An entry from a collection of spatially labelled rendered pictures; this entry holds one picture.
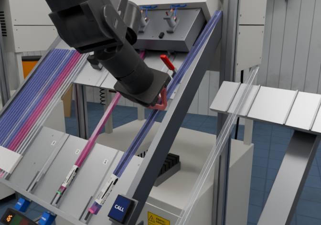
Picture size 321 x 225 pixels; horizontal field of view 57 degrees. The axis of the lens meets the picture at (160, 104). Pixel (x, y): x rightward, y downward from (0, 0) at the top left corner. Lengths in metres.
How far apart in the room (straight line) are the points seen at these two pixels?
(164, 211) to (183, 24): 0.59
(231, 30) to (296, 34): 2.82
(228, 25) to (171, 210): 0.61
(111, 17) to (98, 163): 0.47
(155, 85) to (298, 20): 3.29
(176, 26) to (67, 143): 0.47
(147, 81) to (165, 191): 0.59
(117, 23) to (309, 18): 3.39
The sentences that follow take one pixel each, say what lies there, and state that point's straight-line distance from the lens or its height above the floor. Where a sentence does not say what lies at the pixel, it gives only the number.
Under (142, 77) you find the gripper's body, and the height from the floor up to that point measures 1.08.
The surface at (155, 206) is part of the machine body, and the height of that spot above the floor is 0.59.
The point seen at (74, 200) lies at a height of 0.74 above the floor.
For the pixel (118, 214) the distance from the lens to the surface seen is 0.66.
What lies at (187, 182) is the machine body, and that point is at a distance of 1.10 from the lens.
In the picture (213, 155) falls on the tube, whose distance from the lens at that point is 0.53.
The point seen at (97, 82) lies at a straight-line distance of 0.99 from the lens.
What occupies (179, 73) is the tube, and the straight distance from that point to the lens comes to 0.63.
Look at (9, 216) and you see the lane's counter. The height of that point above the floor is 0.66.
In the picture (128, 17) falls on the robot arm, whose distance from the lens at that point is 0.51.
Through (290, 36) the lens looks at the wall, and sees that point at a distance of 3.74.
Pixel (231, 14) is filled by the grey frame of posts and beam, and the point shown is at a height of 1.20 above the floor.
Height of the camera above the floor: 1.17
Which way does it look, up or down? 15 degrees down
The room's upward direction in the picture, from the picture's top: straight up
